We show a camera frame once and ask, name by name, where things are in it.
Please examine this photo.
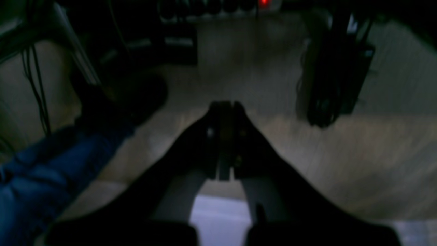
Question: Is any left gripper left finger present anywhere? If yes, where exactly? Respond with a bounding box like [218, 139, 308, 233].
[45, 102, 225, 246]

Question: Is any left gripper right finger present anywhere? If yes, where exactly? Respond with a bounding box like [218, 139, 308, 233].
[232, 102, 401, 246]

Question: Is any black shoe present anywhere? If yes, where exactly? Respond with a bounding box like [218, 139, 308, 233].
[70, 73, 168, 131]

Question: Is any person's blue jeans leg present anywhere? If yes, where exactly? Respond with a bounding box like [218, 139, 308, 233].
[0, 124, 135, 246]

